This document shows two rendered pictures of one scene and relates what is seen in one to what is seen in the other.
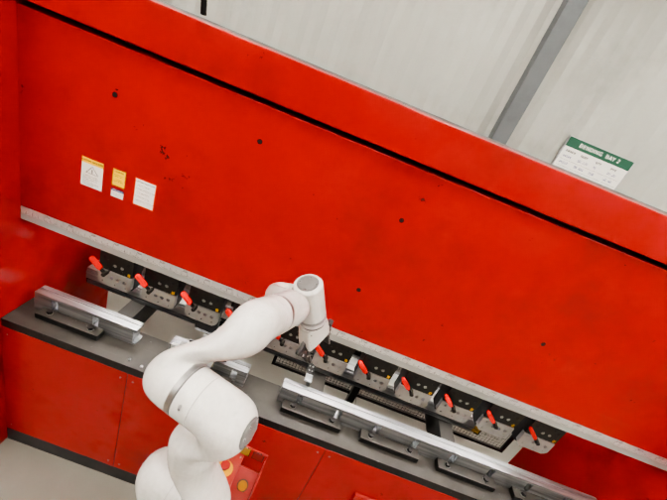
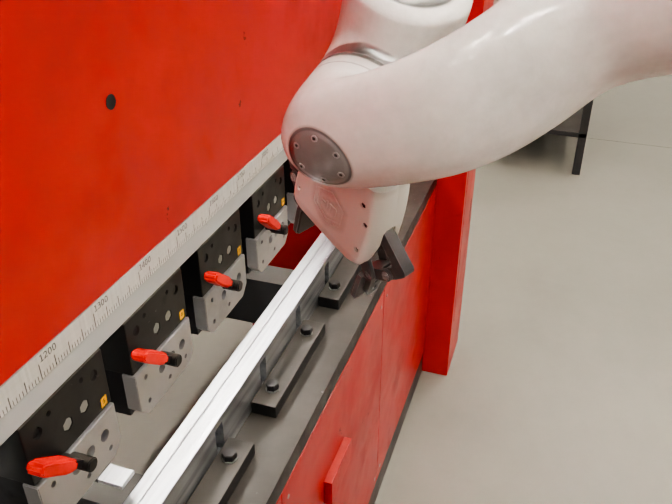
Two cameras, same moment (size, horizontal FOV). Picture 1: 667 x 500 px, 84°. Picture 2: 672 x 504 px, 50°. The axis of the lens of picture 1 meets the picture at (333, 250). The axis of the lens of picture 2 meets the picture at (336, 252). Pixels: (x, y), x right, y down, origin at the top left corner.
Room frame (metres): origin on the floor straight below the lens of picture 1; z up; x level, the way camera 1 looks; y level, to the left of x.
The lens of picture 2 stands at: (0.75, 0.50, 1.89)
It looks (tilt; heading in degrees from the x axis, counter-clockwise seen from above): 30 degrees down; 291
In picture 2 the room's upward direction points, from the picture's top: straight up
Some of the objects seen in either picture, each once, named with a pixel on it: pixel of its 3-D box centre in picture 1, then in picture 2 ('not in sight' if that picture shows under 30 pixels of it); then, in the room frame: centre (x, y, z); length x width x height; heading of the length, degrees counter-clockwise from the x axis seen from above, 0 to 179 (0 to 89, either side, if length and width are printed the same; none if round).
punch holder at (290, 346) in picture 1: (292, 334); (48, 431); (1.30, 0.02, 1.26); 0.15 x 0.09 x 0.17; 92
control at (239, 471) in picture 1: (233, 474); not in sight; (0.95, 0.02, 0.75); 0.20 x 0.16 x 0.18; 88
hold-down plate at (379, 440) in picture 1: (388, 445); (290, 364); (1.27, -0.61, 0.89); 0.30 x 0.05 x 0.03; 92
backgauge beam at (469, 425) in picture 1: (291, 345); not in sight; (1.60, 0.01, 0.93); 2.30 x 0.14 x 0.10; 92
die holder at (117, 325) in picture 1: (89, 314); not in sight; (1.27, 0.95, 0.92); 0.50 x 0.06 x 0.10; 92
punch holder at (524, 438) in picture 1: (537, 430); not in sight; (1.35, -1.18, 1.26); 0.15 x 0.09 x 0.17; 92
